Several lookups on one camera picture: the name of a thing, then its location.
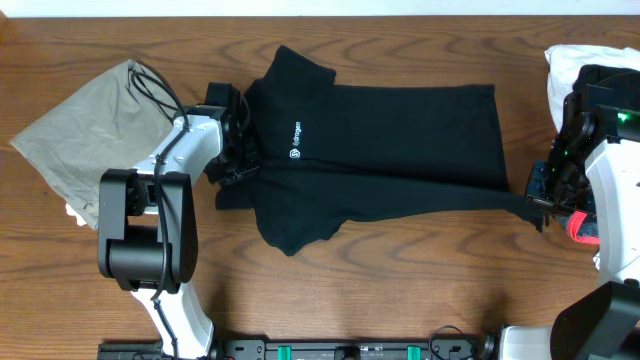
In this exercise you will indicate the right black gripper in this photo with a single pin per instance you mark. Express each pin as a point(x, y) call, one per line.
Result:
point(538, 185)

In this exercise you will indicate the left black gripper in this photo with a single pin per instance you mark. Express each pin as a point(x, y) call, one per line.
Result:
point(240, 138)

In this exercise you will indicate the black Sydrogen polo shirt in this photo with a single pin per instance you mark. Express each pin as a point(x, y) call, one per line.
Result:
point(334, 153)

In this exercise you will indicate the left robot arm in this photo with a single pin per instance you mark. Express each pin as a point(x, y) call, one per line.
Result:
point(147, 232)

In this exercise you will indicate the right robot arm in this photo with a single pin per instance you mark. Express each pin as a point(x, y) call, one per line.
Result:
point(591, 176)

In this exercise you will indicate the black grey red garment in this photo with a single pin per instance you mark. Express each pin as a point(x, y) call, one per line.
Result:
point(578, 226)

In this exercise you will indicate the white garment on right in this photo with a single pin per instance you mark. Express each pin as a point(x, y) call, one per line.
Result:
point(565, 62)

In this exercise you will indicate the folded olive green garment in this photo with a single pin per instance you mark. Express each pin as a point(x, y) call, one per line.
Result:
point(107, 123)

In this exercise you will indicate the white garment under olive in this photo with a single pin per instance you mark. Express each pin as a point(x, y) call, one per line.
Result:
point(72, 213)

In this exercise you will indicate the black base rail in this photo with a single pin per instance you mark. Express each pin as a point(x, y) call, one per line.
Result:
point(447, 348)

